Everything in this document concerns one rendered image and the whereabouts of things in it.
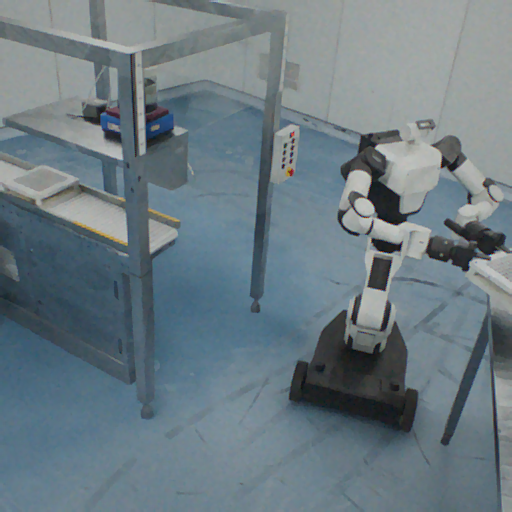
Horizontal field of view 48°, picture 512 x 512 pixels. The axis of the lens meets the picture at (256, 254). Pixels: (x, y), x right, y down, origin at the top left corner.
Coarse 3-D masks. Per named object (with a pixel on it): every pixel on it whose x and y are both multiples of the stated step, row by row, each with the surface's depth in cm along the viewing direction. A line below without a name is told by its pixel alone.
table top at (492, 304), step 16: (496, 304) 216; (496, 320) 208; (496, 336) 201; (496, 352) 193; (496, 368) 187; (496, 384) 181; (496, 400) 175; (496, 416) 170; (496, 432) 166; (496, 448) 162; (496, 464) 158
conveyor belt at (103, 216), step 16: (0, 160) 294; (0, 176) 280; (48, 208) 257; (64, 208) 258; (80, 208) 259; (96, 208) 260; (112, 208) 261; (96, 224) 248; (112, 224) 249; (160, 224) 252; (160, 240) 242
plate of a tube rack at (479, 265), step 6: (492, 258) 208; (474, 264) 204; (480, 264) 204; (480, 270) 202; (486, 270) 201; (492, 270) 201; (486, 276) 200; (492, 276) 198; (498, 276) 198; (504, 276) 198; (498, 282) 196; (504, 282) 195; (510, 282) 196; (504, 288) 194; (510, 288) 193; (510, 294) 193
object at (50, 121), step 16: (32, 112) 232; (48, 112) 234; (64, 112) 235; (16, 128) 224; (32, 128) 219; (48, 128) 220; (64, 128) 221; (80, 128) 222; (96, 128) 223; (64, 144) 213; (80, 144) 209; (96, 144) 210; (112, 144) 211; (112, 160) 203
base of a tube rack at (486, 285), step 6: (468, 276) 207; (474, 276) 205; (480, 276) 206; (474, 282) 205; (480, 282) 203; (486, 282) 203; (492, 282) 203; (480, 288) 204; (486, 288) 201; (492, 288) 200; (498, 288) 200; (492, 294) 199; (498, 294) 197; (504, 294) 197; (498, 300) 198; (504, 300) 196; (510, 300) 195; (510, 306) 194
